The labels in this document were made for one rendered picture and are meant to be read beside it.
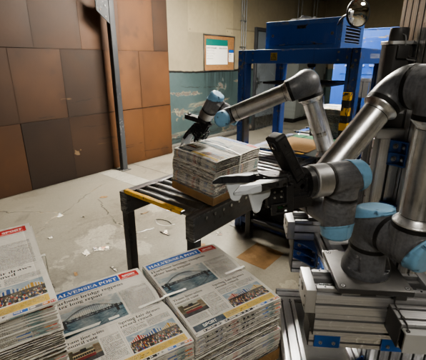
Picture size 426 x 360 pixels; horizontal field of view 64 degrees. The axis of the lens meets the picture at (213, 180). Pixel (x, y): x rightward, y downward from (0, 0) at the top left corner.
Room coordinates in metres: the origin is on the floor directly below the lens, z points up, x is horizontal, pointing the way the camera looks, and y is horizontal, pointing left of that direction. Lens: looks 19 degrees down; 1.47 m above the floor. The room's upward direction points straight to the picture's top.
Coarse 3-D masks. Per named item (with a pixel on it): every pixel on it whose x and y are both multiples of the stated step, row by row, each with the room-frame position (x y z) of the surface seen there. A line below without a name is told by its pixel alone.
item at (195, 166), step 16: (192, 144) 1.75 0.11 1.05; (176, 160) 1.66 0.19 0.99; (192, 160) 1.60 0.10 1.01; (208, 160) 1.53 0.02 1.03; (224, 160) 1.55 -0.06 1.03; (176, 176) 1.66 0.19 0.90; (192, 176) 1.59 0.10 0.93; (208, 176) 1.52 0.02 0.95; (208, 192) 1.52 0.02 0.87; (224, 192) 1.58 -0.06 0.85
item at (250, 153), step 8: (224, 144) 1.79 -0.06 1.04; (232, 144) 1.79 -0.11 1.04; (240, 144) 1.80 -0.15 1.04; (248, 144) 1.82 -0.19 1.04; (240, 152) 1.68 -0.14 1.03; (248, 152) 1.70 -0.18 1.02; (256, 152) 1.76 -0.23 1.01; (248, 160) 1.71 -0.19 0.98; (256, 160) 1.77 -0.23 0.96; (248, 168) 1.72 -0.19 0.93; (256, 168) 1.77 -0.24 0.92
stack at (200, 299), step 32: (192, 256) 1.02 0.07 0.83; (224, 256) 1.03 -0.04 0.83; (96, 288) 0.85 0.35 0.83; (128, 288) 0.85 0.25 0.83; (160, 288) 0.85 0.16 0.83; (192, 288) 0.85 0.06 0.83; (224, 288) 0.85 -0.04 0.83; (256, 288) 0.85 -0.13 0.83; (64, 320) 0.72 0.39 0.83; (96, 320) 0.72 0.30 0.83; (128, 320) 0.72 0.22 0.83; (160, 320) 0.72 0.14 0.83; (192, 320) 0.72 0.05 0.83; (224, 320) 0.72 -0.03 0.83; (256, 320) 0.76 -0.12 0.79; (96, 352) 0.61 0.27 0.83; (128, 352) 0.61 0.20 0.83; (160, 352) 0.61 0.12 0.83; (192, 352) 0.65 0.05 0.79; (224, 352) 0.70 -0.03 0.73; (256, 352) 0.76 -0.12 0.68
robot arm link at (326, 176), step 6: (312, 168) 0.71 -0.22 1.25; (318, 168) 0.70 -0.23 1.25; (324, 168) 0.70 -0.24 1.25; (330, 168) 0.71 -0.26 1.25; (318, 174) 0.69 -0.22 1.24; (324, 174) 0.69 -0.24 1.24; (330, 174) 0.69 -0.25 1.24; (318, 180) 0.69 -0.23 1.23; (324, 180) 0.68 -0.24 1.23; (330, 180) 0.69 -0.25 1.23; (318, 186) 0.68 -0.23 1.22; (324, 186) 0.68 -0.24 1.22; (330, 186) 0.69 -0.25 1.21; (318, 192) 0.68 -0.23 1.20; (324, 192) 0.69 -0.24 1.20; (330, 192) 0.69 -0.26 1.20
